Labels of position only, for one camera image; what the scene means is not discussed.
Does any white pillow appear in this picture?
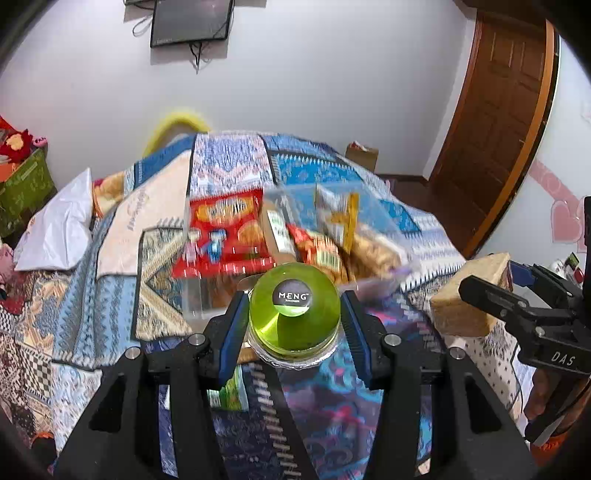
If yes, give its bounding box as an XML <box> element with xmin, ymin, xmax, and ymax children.
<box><xmin>13</xmin><ymin>168</ymin><xmax>93</xmax><ymax>271</ymax></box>

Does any green peas snack bag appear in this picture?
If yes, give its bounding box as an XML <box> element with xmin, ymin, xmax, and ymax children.
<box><xmin>207</xmin><ymin>365</ymin><xmax>249</xmax><ymax>412</ymax></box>

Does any yellow silver snack packet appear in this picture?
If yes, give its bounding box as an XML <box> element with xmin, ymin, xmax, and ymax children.
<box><xmin>315</xmin><ymin>184</ymin><xmax>360</xmax><ymax>254</ymax></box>

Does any clear plastic storage bin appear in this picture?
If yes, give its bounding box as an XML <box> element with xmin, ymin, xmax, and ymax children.
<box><xmin>181</xmin><ymin>182</ymin><xmax>419</xmax><ymax>328</ymax></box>

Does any cardboard box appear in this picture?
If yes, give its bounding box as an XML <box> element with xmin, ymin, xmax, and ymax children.
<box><xmin>346</xmin><ymin>141</ymin><xmax>379</xmax><ymax>172</ymax></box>

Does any red plush toy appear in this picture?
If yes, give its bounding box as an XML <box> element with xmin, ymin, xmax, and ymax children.
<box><xmin>0</xmin><ymin>117</ymin><xmax>48</xmax><ymax>164</ymax></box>

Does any brown wooden door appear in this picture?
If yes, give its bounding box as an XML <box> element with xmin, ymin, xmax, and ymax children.
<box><xmin>429</xmin><ymin>11</ymin><xmax>557</xmax><ymax>258</ymax></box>

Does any red walnut cookie bag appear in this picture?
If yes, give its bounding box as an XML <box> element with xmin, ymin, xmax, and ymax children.
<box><xmin>287</xmin><ymin>224</ymin><xmax>349</xmax><ymax>285</ymax></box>

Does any patchwork patterned bedspread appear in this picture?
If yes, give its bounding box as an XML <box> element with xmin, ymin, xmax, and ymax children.
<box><xmin>0</xmin><ymin>131</ymin><xmax>532</xmax><ymax>478</ymax></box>

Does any round biscuit pack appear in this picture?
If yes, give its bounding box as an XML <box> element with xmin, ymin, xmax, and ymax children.
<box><xmin>259</xmin><ymin>202</ymin><xmax>297</xmax><ymax>265</ymax></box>

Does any wall mounted black television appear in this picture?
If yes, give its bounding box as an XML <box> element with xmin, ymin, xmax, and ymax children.
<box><xmin>150</xmin><ymin>0</ymin><xmax>235</xmax><ymax>48</ymax></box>

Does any square cracker stack pack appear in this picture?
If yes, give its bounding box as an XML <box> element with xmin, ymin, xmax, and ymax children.
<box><xmin>430</xmin><ymin>252</ymin><xmax>512</xmax><ymax>337</ymax></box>

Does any person's hand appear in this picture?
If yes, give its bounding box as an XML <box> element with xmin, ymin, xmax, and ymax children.
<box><xmin>524</xmin><ymin>369</ymin><xmax>558</xmax><ymax>422</ymax></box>

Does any yellow foam hoop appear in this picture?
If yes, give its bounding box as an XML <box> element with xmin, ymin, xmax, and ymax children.
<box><xmin>142</xmin><ymin>110</ymin><xmax>211</xmax><ymax>157</ymax></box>

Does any green jelly cup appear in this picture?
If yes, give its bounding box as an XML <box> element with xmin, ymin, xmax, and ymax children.
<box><xmin>246</xmin><ymin>263</ymin><xmax>341</xmax><ymax>370</ymax></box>

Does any green storage box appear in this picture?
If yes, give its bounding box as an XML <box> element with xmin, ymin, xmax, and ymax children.
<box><xmin>1</xmin><ymin>148</ymin><xmax>57</xmax><ymax>238</ymax></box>

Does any puffed rice bar pack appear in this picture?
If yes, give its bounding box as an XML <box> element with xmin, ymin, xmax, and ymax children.
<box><xmin>352</xmin><ymin>228</ymin><xmax>410</xmax><ymax>279</ymax></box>

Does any red Wangwang snack bag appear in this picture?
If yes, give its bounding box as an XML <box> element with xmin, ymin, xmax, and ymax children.
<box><xmin>171</xmin><ymin>188</ymin><xmax>276</xmax><ymax>279</ymax></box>

